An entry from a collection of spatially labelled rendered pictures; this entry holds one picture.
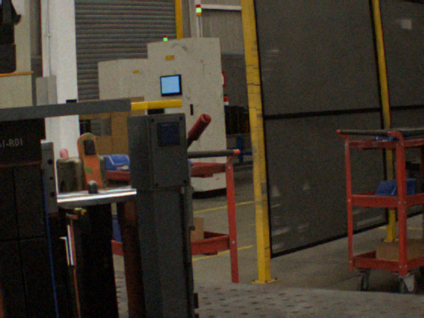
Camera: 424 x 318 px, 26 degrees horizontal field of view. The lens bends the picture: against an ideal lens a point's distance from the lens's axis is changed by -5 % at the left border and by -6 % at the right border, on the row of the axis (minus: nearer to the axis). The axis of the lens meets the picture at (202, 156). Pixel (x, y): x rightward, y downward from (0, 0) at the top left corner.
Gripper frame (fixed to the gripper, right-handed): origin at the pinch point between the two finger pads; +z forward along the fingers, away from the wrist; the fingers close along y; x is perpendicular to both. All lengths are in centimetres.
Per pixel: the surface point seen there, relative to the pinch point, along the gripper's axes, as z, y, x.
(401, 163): 44, 314, -234
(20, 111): 7.9, -5.3, -1.5
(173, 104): 8.5, 5.3, -26.3
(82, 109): 8.3, -2.8, -11.0
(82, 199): 23.6, 30.6, -15.6
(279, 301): 53, 63, -63
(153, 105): 8.4, 4.4, -23.0
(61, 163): 19, 61, -17
